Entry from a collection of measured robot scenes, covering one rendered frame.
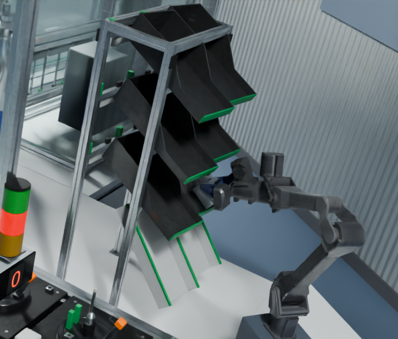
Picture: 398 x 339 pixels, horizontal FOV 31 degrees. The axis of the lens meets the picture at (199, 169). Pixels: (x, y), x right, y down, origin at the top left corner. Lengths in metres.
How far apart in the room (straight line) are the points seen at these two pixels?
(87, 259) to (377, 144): 2.37
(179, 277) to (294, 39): 3.10
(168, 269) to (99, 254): 0.39
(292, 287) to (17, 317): 0.66
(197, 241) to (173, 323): 0.24
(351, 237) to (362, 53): 2.85
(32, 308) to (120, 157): 0.43
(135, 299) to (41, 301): 0.35
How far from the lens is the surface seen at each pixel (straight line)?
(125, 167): 1.77
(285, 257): 4.21
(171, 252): 1.93
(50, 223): 2.34
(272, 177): 1.76
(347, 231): 1.52
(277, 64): 4.94
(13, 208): 1.40
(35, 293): 1.86
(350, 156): 4.34
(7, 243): 1.45
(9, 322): 1.76
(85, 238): 2.30
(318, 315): 2.26
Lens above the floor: 2.10
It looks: 25 degrees down
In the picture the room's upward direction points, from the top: 15 degrees clockwise
